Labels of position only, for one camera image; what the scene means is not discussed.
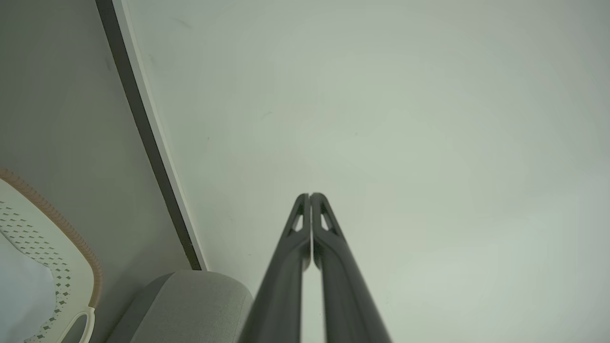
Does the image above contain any white clothing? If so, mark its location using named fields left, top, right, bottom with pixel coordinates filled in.
left=0, top=232, right=57, bottom=343

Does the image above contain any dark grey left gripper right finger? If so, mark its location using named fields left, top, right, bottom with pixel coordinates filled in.
left=310, top=192, right=393, bottom=343

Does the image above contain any grey fabric sofa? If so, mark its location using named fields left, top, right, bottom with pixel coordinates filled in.
left=105, top=270, right=254, bottom=343

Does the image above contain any white laundry basket tan rim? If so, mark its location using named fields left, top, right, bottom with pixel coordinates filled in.
left=0, top=167, right=103, bottom=343

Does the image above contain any white and black baseboard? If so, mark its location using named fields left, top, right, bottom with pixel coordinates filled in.
left=95, top=0, right=209, bottom=272

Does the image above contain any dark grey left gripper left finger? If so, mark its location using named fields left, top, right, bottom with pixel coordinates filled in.
left=238, top=193, right=312, bottom=343

